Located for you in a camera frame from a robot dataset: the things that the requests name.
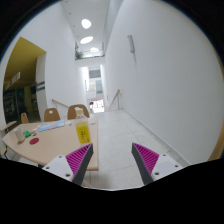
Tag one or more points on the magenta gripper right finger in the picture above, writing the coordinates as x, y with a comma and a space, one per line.
153, 166

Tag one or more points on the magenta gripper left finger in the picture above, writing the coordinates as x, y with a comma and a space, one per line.
73, 166

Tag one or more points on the clear bottle yellow label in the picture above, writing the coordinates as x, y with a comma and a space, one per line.
82, 129

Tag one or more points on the round wooden table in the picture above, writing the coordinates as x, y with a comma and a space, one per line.
58, 141

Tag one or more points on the light blue packet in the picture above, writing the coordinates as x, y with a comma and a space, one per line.
51, 125

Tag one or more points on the red round coaster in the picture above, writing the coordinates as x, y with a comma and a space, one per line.
34, 141

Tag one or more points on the wooden chair right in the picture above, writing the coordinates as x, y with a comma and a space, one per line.
75, 110

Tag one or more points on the wooden chair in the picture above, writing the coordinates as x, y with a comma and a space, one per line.
51, 114
24, 118
75, 110

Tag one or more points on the wooden chair middle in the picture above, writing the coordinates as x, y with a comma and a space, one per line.
51, 114

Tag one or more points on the green small object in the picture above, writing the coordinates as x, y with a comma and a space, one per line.
27, 134

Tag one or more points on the white paper cup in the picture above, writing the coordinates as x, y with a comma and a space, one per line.
19, 134

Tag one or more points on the wooden chair left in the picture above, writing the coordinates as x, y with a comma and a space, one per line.
24, 118

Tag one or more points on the wooden stair handrail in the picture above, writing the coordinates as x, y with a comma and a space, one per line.
116, 100

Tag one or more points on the green balcony plant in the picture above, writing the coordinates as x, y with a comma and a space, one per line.
78, 55

